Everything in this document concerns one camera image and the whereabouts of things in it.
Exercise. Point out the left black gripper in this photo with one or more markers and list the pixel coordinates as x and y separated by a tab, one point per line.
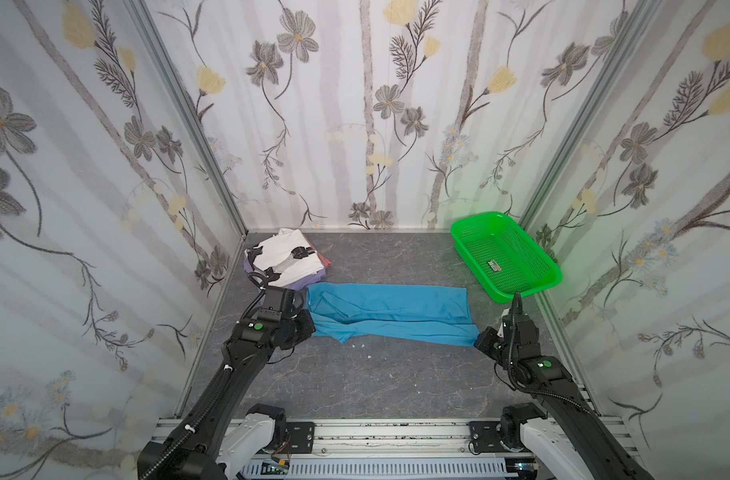
278	254

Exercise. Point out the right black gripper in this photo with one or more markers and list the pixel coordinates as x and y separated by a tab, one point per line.
517	315

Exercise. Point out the green plastic basket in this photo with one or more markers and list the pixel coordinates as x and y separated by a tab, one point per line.
526	268

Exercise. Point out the blue t shirt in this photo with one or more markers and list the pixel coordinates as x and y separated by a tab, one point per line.
433	314

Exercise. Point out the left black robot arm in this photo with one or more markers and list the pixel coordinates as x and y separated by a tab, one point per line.
200	447

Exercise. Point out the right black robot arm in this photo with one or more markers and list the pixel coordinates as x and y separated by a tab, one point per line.
558	426

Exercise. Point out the purple folded shirt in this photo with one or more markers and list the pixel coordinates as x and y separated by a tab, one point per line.
291	273

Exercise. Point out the white black folded shirt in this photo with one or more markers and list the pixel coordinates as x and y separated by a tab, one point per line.
271	251

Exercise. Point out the red folded shirt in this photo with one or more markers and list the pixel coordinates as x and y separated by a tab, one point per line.
326	262

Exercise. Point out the small label in basket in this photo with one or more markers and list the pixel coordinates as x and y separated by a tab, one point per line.
494	266

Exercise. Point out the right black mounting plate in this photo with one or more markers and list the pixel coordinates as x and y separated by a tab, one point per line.
487	436

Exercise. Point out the black mounting plate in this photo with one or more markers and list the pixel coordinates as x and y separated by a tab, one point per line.
297	438
487	436

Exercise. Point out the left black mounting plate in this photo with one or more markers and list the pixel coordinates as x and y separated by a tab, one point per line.
297	438

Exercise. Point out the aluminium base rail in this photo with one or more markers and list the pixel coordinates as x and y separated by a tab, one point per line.
380	439

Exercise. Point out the white slotted cable duct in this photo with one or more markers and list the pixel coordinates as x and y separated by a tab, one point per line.
388	468

